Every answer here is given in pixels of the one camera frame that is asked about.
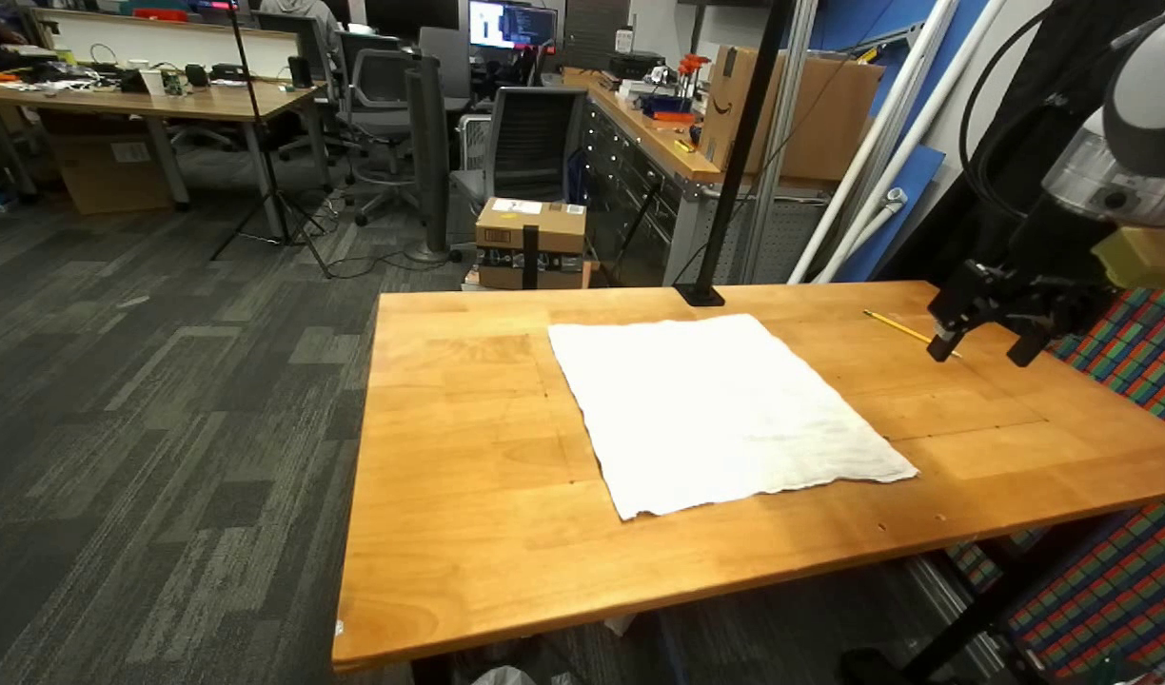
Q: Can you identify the small cardboard box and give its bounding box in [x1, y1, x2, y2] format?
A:
[470, 195, 593, 291]

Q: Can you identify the long wooden desk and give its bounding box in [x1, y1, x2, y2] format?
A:
[0, 73, 328, 244]

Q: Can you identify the colourful plaid cloth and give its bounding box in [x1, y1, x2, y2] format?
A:
[946, 284, 1165, 685]

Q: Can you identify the black table frame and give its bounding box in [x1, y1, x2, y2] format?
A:
[841, 517, 1099, 685]

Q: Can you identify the black tripod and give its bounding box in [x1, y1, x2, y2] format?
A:
[205, 0, 336, 277]

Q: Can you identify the large cardboard box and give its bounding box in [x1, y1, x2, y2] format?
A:
[695, 44, 888, 190]

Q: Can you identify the black camera stand pole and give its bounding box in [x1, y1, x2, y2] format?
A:
[673, 0, 795, 311]

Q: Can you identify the yellow pencil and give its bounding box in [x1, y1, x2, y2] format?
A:
[862, 308, 945, 351]

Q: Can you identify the drawer cabinet with wooden top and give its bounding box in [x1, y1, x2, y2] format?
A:
[558, 69, 841, 289]

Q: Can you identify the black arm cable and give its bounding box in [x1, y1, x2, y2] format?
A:
[954, 8, 1058, 206]

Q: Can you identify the grey office chair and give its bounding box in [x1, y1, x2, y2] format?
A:
[331, 41, 422, 219]

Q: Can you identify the tall black panel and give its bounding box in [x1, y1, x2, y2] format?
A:
[402, 53, 453, 265]

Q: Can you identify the cardboard box under desk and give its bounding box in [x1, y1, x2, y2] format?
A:
[46, 117, 176, 218]

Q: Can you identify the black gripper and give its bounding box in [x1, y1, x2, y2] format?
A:
[923, 206, 1115, 372]

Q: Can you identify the yellow wrist camera mount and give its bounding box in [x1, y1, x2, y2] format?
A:
[1091, 219, 1165, 295]

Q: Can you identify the lit computer monitor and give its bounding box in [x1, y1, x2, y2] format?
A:
[463, 0, 558, 53]

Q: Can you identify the white cloth towel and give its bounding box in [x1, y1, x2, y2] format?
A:
[543, 311, 920, 525]

